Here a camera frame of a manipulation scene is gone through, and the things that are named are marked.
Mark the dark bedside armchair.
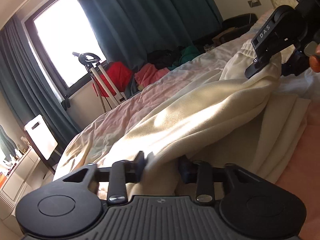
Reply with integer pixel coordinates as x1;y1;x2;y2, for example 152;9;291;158
193;13;258;48

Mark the wall power socket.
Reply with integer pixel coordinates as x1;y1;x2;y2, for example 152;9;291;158
248;0;261;8

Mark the teal green curtain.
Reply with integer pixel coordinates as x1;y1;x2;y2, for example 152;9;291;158
1;0;223;147

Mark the white board dark chair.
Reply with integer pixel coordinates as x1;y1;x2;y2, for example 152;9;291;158
24;115;57;174

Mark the red garment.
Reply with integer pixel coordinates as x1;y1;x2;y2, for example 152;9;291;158
95;61;133;97

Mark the cream white zip sweatshirt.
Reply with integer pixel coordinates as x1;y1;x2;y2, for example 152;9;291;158
99;41;310;196

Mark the pastel rainbow bed sheet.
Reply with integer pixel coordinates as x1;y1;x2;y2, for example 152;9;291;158
55;14;319;239

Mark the white dresser cabinet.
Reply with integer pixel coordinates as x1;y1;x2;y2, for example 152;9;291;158
1;147;51;236

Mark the pink coral garment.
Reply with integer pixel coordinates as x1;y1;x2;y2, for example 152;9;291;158
135;63;170;88

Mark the green garment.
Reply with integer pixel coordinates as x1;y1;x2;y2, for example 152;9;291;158
168;46;200;70

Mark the person's right hand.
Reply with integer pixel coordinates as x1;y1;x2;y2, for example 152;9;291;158
309;45;320;73

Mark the black garment pile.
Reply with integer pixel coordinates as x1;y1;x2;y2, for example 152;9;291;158
147;46;184;70

